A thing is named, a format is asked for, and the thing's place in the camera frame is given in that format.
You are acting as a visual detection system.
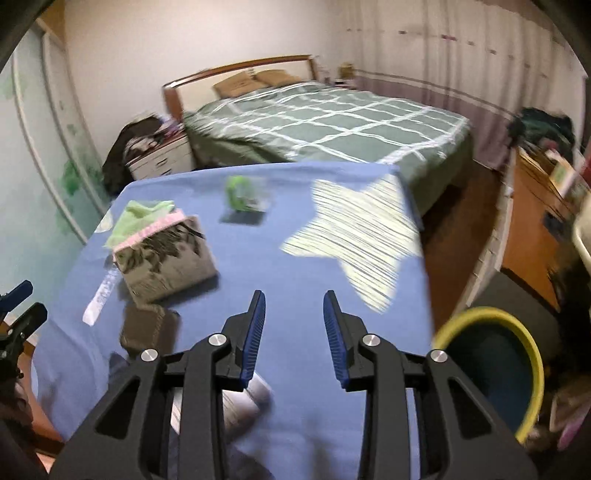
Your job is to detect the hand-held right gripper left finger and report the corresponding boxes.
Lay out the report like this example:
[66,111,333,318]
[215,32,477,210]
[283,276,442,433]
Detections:
[48,290,267,480]

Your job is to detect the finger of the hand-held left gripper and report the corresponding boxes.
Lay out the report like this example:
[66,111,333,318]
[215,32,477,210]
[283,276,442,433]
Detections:
[0,302,48,352]
[0,281,34,315]

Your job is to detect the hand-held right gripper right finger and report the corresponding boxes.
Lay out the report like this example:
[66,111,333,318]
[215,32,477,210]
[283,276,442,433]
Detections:
[322,290,539,480]

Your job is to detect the round beige paper tub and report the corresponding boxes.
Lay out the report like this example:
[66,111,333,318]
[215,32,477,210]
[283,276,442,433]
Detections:
[170,369,274,437]

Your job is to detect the dark brown box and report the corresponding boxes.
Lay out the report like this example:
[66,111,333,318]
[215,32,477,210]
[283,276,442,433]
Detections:
[119,305,181,358]

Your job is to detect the pink cardboard box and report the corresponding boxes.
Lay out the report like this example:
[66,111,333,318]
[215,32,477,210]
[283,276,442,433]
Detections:
[112,213,219,306]

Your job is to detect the green plastic bag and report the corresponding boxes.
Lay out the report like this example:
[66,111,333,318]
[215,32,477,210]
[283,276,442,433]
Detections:
[107,199,177,247]

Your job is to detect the dark bin with yellow rim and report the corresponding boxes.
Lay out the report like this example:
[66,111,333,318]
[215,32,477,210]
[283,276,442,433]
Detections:
[433,307,546,446]

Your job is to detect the blue star-print tablecloth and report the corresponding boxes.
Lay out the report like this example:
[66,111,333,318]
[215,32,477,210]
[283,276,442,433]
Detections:
[32,161,435,480]

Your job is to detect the glass sliding wardrobe door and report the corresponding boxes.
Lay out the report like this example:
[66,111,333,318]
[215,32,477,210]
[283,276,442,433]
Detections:
[0,23,116,296]

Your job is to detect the white nightstand with clothes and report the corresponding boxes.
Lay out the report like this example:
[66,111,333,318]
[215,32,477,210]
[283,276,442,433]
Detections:
[102,115,185,195]

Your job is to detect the green checked quilt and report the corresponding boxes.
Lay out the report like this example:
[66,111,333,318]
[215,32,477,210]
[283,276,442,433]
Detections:
[182,82,472,185]

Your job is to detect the wooden desk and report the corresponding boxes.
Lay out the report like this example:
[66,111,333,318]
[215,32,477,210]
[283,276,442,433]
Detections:
[501,148,587,310]

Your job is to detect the wooden bed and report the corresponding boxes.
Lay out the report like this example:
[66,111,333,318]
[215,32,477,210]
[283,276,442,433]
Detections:
[161,54,474,213]

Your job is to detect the brown pillow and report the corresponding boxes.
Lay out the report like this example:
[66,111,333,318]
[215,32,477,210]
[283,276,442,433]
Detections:
[254,69,296,88]
[212,71,259,97]

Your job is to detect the pink floral bag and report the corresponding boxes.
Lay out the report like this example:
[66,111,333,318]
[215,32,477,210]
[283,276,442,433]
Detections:
[551,383,591,450]

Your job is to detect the green book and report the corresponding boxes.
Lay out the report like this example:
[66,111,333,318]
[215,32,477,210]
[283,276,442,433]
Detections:
[547,161,578,195]

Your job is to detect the heap of clothes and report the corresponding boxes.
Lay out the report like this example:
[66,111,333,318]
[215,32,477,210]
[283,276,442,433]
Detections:
[508,107,575,148]

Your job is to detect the beige and mauve curtain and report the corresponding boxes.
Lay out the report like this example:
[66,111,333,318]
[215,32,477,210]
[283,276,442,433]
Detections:
[342,0,591,174]

